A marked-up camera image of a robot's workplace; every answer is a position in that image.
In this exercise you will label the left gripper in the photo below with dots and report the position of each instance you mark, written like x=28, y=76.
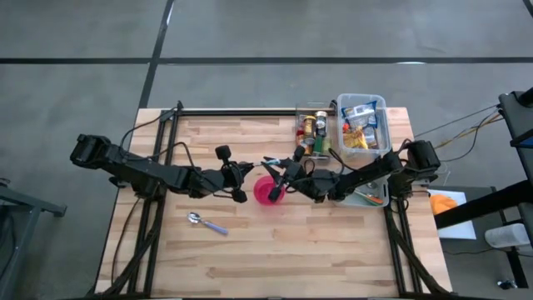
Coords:
x=216, y=179

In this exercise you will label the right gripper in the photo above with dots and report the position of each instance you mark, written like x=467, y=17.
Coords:
x=316, y=183

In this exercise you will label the pink plastic bowl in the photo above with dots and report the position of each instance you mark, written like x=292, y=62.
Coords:
x=262, y=191

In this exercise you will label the furikake jar with gold lid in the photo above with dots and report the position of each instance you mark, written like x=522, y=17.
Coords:
x=309, y=129

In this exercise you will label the blue and yellow snack bag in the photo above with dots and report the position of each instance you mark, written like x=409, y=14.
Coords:
x=360, y=110

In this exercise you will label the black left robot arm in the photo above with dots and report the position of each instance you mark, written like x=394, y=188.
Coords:
x=141, y=168

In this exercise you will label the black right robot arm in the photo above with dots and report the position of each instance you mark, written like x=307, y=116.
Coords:
x=375, y=171

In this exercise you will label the dark green jar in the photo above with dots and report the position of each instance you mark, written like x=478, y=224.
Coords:
x=318, y=146

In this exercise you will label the pale green jar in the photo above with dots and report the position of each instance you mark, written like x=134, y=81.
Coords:
x=327, y=146

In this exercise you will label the narrow clear jar container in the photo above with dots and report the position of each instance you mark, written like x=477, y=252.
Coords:
x=302, y=109

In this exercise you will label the jar with silver lid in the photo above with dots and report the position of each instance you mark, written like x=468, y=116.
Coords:
x=321, y=118

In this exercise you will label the clear plastic utensil tub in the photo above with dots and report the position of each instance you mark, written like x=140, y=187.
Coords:
x=354, y=202

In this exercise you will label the clear plastic snack bin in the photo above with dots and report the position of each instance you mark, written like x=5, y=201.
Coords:
x=385, y=125

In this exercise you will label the orange cloth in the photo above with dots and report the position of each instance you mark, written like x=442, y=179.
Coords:
x=442, y=204

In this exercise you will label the white paper sheet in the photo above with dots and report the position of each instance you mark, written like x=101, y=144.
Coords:
x=458, y=227

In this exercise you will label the black diagonal beam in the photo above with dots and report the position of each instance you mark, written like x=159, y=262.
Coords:
x=479, y=208

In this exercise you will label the grey roll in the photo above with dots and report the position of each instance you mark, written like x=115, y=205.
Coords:
x=506, y=235

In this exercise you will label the grey metal table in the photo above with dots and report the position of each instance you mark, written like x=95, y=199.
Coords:
x=16, y=216

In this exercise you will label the black side table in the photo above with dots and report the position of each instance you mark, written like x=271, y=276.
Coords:
x=516, y=121

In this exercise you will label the small black floor object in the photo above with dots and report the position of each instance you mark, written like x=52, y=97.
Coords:
x=506, y=285

